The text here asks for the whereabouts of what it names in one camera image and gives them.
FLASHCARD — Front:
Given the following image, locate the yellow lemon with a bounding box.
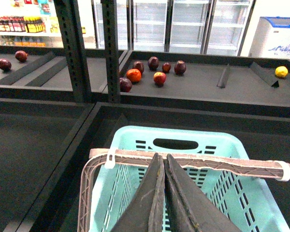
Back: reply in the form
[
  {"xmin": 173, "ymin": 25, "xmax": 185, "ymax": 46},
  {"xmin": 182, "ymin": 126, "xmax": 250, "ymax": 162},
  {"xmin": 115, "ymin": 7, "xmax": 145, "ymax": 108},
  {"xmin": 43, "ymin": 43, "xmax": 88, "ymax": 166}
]
[{"xmin": 275, "ymin": 66, "xmax": 289, "ymax": 78}]

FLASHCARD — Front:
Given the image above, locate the dark red fruit far left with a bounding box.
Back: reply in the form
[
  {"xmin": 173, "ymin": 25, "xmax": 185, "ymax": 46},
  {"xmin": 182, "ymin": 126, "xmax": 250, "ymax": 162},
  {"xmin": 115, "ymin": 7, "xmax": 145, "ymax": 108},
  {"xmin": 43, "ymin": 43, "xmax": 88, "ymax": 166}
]
[{"xmin": 0, "ymin": 58, "xmax": 12, "ymax": 72}]

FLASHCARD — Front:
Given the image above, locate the glass door refrigerator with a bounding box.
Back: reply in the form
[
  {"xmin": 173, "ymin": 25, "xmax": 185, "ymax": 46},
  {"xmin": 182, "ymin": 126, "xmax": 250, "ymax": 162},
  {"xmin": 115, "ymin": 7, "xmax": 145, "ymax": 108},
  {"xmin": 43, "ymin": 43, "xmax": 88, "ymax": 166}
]
[{"xmin": 91, "ymin": 0, "xmax": 257, "ymax": 57}]

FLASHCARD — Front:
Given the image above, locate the dark metal rack post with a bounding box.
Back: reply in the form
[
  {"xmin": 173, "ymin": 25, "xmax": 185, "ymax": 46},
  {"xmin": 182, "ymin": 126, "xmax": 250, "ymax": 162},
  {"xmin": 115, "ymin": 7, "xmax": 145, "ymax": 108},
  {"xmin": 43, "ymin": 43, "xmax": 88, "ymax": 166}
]
[
  {"xmin": 54, "ymin": 0, "xmax": 91, "ymax": 102},
  {"xmin": 101, "ymin": 0, "xmax": 120, "ymax": 103}
]

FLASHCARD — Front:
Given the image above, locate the dark red fruit front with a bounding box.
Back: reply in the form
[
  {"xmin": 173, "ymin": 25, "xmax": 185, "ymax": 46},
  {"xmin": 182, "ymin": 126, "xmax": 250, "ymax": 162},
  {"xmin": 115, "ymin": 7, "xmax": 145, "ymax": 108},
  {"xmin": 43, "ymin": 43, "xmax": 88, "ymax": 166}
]
[{"xmin": 119, "ymin": 77, "xmax": 132, "ymax": 92}]

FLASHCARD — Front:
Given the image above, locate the white clip on handle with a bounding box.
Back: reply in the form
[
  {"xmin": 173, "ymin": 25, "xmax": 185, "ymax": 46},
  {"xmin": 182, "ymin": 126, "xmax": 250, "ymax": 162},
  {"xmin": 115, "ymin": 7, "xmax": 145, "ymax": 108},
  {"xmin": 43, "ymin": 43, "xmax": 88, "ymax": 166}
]
[{"xmin": 276, "ymin": 160, "xmax": 290, "ymax": 182}]

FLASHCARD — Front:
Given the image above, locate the white clip left handle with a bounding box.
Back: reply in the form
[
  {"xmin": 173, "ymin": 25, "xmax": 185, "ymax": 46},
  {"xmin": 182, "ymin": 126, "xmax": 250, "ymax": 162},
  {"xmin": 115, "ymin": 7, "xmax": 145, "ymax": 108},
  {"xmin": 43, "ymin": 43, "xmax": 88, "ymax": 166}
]
[{"xmin": 104, "ymin": 148, "xmax": 117, "ymax": 169}]

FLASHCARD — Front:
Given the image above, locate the dark red fruit behind orange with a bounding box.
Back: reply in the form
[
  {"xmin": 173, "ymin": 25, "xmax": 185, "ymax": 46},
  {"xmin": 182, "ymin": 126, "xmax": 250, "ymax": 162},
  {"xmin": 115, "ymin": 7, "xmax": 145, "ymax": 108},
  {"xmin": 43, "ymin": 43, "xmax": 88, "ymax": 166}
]
[{"xmin": 132, "ymin": 61, "xmax": 144, "ymax": 74}]

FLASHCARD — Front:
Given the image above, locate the small dark red fruit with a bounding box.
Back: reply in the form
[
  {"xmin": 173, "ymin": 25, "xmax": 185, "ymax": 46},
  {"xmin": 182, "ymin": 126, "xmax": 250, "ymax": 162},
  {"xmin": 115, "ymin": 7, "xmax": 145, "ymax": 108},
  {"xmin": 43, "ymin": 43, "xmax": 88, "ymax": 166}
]
[{"xmin": 162, "ymin": 62, "xmax": 171, "ymax": 73}]

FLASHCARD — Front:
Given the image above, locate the black wedge divider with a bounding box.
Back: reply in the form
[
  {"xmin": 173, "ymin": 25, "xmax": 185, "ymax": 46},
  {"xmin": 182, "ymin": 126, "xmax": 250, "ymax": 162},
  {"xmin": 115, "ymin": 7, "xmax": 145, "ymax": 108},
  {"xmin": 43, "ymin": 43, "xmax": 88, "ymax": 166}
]
[{"xmin": 250, "ymin": 62, "xmax": 279, "ymax": 88}]

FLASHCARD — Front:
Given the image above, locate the shelf with bottles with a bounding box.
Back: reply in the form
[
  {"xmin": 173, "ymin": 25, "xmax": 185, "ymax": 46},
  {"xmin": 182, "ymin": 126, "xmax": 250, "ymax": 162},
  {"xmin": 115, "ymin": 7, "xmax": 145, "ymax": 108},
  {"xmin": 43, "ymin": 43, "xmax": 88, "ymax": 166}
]
[{"xmin": 0, "ymin": 0, "xmax": 63, "ymax": 47}]

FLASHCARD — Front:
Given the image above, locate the white blue chest freezer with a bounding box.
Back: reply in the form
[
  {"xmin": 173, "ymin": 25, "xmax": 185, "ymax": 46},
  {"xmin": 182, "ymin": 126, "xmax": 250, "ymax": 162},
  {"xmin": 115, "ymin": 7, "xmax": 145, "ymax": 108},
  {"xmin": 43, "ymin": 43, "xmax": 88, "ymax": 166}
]
[{"xmin": 248, "ymin": 16, "xmax": 290, "ymax": 60}]

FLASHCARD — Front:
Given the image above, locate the dark metal rack post right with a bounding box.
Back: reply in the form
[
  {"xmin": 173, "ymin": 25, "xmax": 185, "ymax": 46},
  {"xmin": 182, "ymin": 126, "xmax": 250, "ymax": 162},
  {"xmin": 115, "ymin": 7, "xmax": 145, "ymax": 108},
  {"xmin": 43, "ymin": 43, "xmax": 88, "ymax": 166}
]
[{"xmin": 101, "ymin": 0, "xmax": 120, "ymax": 103}]

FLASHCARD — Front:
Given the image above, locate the light teal plastic basket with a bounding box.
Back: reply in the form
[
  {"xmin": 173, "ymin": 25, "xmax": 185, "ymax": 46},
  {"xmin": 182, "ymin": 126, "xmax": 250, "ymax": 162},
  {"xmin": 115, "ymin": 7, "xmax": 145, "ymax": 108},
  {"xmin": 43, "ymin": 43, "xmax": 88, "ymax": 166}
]
[{"xmin": 89, "ymin": 126, "xmax": 289, "ymax": 232}]

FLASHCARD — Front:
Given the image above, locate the black divider strip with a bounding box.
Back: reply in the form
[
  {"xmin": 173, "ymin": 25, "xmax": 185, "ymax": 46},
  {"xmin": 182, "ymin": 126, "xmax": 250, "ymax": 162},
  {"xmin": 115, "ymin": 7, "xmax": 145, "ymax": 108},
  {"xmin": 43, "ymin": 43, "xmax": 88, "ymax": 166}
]
[{"xmin": 217, "ymin": 64, "xmax": 231, "ymax": 88}]

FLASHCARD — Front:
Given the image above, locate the dark red fruit right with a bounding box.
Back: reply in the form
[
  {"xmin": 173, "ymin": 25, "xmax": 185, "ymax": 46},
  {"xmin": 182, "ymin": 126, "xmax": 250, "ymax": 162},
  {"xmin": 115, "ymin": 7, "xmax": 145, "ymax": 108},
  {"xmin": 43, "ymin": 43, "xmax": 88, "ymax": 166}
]
[{"xmin": 174, "ymin": 60, "xmax": 186, "ymax": 75}]

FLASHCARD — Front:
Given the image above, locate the red yellow apple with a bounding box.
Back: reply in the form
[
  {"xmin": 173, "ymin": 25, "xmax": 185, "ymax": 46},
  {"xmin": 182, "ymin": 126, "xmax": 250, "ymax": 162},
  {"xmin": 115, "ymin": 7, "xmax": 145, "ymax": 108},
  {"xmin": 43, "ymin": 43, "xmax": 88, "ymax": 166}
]
[{"xmin": 153, "ymin": 72, "xmax": 166, "ymax": 86}]

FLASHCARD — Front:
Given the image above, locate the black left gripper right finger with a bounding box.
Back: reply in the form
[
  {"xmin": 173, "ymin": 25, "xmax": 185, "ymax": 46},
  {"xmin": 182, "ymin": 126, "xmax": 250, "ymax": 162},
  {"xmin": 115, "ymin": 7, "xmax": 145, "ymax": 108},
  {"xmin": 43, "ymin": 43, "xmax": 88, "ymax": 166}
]
[{"xmin": 164, "ymin": 154, "xmax": 240, "ymax": 232}]

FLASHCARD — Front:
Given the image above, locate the dark metal rack post left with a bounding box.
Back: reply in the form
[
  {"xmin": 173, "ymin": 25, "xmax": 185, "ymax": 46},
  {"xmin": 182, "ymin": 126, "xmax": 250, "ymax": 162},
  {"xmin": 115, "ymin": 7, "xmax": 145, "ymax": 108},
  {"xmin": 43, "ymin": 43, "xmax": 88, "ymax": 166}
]
[{"xmin": 54, "ymin": 0, "xmax": 91, "ymax": 102}]

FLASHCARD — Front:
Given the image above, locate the dark red fruit back centre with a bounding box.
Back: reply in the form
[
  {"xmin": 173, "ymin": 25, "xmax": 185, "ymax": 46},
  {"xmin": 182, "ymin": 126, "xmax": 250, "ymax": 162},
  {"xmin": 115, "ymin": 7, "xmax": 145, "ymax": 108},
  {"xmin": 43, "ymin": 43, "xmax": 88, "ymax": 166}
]
[{"xmin": 147, "ymin": 56, "xmax": 159, "ymax": 71}]

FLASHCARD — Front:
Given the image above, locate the long black divider left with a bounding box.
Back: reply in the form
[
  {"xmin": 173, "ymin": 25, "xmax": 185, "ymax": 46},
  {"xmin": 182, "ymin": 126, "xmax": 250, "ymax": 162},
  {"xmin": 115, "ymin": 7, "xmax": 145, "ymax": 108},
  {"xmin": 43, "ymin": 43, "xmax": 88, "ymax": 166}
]
[{"xmin": 0, "ymin": 52, "xmax": 56, "ymax": 86}]

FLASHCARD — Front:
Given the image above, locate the long black divider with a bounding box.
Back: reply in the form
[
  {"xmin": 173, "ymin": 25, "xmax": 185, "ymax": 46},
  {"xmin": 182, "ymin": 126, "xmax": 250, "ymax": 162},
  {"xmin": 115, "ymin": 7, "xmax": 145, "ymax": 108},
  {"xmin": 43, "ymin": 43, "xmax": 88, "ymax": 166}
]
[
  {"xmin": 25, "ymin": 57, "xmax": 67, "ymax": 87},
  {"xmin": 0, "ymin": 52, "xmax": 56, "ymax": 86}
]

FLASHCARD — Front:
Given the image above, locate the dark red fruit left shelf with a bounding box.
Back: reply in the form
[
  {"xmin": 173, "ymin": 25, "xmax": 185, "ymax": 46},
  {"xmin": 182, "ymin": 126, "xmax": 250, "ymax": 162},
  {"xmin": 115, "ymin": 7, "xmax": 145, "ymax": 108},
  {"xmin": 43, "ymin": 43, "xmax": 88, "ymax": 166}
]
[{"xmin": 15, "ymin": 50, "xmax": 28, "ymax": 62}]

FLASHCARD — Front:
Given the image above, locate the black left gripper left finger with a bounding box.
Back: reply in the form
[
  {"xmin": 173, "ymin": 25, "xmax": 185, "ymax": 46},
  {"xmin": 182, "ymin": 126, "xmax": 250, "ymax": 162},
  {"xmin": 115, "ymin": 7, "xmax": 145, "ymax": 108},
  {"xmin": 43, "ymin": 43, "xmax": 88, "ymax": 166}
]
[{"xmin": 111, "ymin": 153, "xmax": 165, "ymax": 232}]

